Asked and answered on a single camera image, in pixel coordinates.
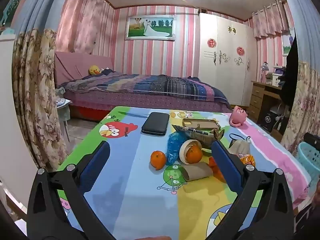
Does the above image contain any white box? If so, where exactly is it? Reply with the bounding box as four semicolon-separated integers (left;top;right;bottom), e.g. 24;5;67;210
271;72;284;87

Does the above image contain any black hanging garment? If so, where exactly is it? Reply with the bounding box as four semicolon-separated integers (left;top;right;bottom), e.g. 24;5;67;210
281;27;300;108

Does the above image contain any small wall poster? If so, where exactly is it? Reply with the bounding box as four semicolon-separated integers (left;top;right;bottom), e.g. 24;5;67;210
282;34;293;55

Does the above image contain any teal plastic basket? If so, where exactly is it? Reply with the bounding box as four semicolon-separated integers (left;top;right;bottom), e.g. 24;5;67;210
296;142;320;185

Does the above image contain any long pink curtain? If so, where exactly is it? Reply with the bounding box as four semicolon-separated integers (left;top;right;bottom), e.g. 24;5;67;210
56;0;115;55

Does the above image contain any wooden desk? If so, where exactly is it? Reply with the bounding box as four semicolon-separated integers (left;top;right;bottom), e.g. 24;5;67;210
250;80;288;128

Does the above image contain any white face mask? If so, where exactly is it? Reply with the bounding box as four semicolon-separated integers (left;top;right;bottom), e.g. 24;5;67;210
229;134;252;155

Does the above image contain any tan phone case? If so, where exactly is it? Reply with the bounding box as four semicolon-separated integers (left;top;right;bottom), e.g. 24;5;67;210
182;118;221;130

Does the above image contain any black zip case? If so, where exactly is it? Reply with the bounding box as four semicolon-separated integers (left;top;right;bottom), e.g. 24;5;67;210
141;112;170;137

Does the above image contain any plaid patchwork blanket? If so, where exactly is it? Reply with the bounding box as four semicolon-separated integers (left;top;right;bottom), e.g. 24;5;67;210
60;74;229;103

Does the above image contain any bed with pink headboard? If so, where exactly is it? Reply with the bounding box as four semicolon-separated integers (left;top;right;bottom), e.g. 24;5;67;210
54;51;233;123

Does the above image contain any short pink curtain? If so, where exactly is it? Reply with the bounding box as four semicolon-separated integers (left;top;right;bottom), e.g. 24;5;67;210
252;0;295;39

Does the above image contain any small bedside stool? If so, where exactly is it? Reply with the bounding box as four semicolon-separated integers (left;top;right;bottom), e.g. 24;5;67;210
56;97;73;140

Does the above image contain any white wardrobe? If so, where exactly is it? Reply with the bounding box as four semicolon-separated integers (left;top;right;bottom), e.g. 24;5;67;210
199;12;258;108

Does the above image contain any cartoon printed tablecloth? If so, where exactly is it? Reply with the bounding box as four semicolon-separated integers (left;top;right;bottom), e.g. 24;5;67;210
56;106;313;240

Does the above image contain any whole orange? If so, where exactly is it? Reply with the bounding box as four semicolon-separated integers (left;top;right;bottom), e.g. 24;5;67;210
150;150;167;171

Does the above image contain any cardboard tube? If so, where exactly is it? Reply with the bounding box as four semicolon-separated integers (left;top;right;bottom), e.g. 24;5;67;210
180;162;213;181

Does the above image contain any blue and floral curtain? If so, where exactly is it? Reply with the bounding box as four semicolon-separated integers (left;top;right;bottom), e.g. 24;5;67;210
276;0;320;155
11;0;75;170

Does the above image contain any pink cartoon mug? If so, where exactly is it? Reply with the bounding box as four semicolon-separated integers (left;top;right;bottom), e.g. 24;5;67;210
230;106;248;127

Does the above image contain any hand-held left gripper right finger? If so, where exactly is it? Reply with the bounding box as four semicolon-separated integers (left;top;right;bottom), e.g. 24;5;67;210
207;140;294;240

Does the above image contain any blue plastic bag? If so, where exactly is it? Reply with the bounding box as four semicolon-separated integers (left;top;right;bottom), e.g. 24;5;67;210
166;132;188;166

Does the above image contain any desk lamp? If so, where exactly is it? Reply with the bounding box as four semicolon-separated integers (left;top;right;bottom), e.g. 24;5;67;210
260;61;270;82

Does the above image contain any black paper bag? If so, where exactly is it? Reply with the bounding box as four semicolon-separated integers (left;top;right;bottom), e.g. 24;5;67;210
257;107;275;130

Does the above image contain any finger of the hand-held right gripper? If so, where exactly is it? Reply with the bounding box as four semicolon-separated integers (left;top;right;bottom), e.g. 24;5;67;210
303;133;320;153

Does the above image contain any framed wedding picture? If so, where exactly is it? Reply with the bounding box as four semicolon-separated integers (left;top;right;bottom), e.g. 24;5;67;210
124;15;177;40

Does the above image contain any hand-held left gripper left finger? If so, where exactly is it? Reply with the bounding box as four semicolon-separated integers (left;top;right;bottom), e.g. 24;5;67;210
26;141;113;240

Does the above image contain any orange snack packet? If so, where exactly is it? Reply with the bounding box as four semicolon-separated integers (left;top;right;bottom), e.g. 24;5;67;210
236;154;256;167

